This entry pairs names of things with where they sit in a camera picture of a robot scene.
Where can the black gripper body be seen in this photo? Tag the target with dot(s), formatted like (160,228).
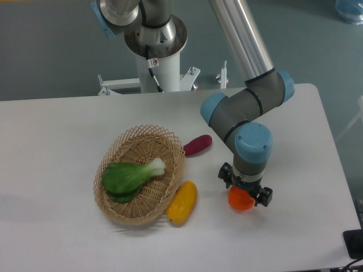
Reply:
(249,183)

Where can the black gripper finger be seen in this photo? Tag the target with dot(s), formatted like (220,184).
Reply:
(263,196)
(226,173)

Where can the orange fruit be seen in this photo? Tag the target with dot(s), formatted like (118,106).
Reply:
(239,199)

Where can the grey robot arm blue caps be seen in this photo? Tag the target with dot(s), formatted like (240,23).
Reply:
(232,118)

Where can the purple sweet potato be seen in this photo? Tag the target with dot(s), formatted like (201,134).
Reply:
(197,145)

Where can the yellow corn cob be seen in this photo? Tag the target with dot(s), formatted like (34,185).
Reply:
(182,203)

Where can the woven bamboo basket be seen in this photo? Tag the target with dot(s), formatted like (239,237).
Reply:
(142,144)

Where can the black device at edge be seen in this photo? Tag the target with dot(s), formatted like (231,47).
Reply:
(353,243)

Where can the green bok choy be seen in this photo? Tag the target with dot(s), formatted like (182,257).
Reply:
(123,181)

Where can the blue plastic bag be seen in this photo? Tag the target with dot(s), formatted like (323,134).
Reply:
(350,10)

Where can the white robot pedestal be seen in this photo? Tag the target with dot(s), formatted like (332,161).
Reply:
(157,54)

